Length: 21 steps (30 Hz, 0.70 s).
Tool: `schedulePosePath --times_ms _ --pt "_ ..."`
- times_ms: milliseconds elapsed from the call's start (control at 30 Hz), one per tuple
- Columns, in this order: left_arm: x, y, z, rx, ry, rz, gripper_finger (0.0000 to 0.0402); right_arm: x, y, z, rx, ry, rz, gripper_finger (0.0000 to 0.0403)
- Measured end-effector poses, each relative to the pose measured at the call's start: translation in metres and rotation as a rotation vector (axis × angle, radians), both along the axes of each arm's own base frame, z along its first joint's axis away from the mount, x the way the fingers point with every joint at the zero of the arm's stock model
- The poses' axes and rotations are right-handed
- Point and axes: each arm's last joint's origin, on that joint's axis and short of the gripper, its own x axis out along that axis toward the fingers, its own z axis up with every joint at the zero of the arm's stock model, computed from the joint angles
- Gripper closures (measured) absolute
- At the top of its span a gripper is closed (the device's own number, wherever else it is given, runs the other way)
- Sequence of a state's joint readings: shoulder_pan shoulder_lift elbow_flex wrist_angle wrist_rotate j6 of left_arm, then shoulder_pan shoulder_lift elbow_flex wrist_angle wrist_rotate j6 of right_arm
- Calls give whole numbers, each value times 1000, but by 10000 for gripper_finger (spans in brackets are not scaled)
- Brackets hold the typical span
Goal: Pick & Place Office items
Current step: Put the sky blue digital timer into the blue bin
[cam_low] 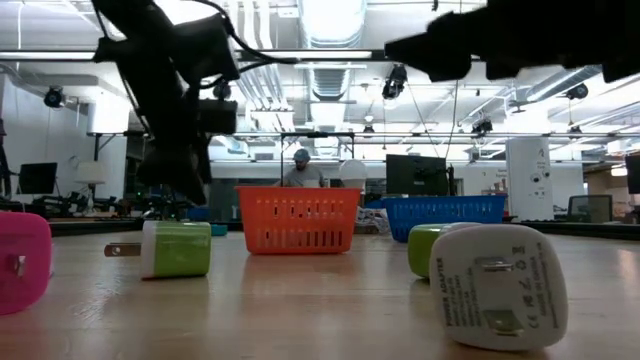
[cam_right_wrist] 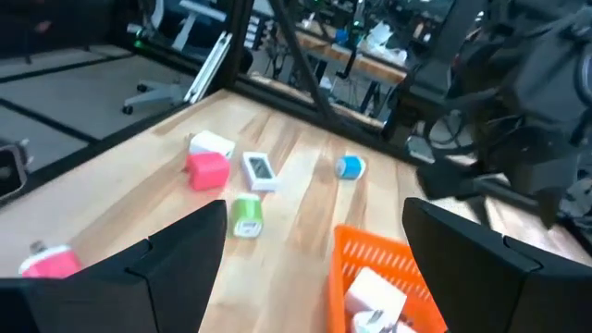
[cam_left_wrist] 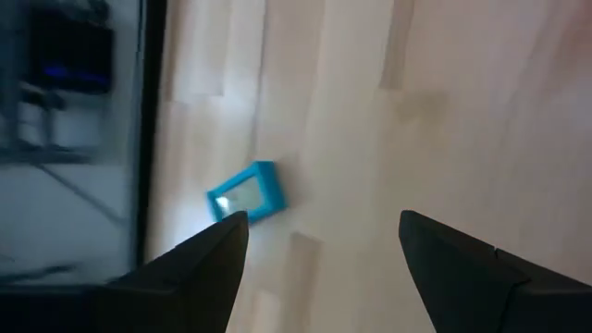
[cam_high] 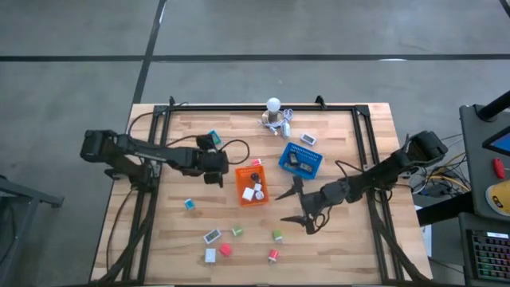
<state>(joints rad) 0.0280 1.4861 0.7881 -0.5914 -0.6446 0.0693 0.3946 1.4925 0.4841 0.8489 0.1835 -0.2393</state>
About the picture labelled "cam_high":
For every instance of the yellow round device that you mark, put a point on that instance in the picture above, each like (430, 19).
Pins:
(498, 197)

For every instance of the orange plastic basket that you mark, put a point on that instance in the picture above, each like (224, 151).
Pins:
(241, 179)

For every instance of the green and white wall charger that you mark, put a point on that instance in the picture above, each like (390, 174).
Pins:
(277, 234)
(238, 231)

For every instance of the pink and white wall charger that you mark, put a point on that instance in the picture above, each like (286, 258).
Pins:
(256, 162)
(273, 254)

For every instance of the black pole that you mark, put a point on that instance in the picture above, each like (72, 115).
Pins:
(494, 105)

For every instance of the large white cube charger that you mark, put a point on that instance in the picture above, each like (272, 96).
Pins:
(248, 194)

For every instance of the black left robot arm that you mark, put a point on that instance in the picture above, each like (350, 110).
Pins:
(159, 153)

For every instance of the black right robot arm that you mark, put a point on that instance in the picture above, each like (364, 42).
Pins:
(382, 175)

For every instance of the white paper sheet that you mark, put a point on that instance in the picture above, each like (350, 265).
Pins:
(426, 239)

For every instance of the small white wall charger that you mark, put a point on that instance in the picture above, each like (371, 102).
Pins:
(210, 255)

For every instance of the teal and white wall charger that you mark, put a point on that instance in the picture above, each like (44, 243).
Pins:
(189, 204)

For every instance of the black cart bar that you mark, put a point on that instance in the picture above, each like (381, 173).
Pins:
(444, 207)

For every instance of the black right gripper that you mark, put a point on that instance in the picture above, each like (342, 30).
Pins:
(320, 201)

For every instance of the blue plastic basket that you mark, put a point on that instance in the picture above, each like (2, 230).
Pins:
(315, 157)

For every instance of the dark blue digital display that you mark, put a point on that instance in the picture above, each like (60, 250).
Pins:
(304, 168)

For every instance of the white digital display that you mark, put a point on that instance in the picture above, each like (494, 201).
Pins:
(212, 236)
(308, 139)

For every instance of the gray equipment cart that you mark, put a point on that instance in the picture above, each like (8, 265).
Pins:
(474, 159)

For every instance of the gray metal stand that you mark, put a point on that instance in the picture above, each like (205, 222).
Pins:
(24, 193)

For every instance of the backlit keyboard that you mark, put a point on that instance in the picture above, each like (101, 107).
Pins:
(490, 255)

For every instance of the magenta cube wall charger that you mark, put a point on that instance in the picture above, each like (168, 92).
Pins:
(225, 250)

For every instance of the white charger with black end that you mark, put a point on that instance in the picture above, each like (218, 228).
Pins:
(255, 176)

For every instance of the teal digital display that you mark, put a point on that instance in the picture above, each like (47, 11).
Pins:
(217, 137)

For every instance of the brass lamp with white bulb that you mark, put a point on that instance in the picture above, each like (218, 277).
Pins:
(273, 104)

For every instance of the purple and white wall charger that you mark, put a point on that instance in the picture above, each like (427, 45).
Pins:
(259, 195)

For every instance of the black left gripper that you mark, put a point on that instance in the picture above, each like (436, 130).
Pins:
(215, 162)

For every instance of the red handheld device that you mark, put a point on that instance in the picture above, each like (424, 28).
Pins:
(499, 168)

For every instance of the tablet with blue screen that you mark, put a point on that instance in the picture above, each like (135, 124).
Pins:
(500, 143)

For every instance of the black table clamp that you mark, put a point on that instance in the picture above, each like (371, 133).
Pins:
(172, 100)
(320, 101)

